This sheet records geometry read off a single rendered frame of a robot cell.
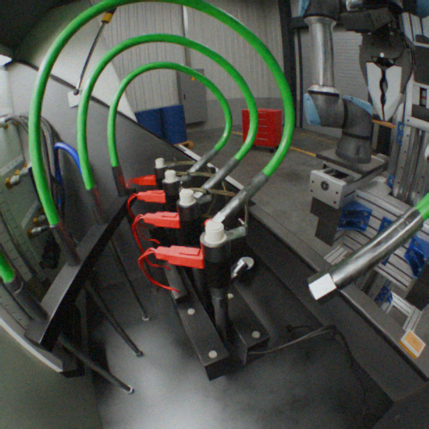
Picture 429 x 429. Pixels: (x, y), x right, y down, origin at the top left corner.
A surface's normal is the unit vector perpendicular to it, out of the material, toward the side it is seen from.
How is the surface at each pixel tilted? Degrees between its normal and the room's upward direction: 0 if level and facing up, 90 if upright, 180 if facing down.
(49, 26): 90
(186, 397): 0
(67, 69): 90
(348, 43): 90
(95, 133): 90
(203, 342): 0
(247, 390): 0
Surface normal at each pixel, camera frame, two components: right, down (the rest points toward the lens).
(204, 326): -0.07, -0.85
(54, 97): 0.41, 0.46
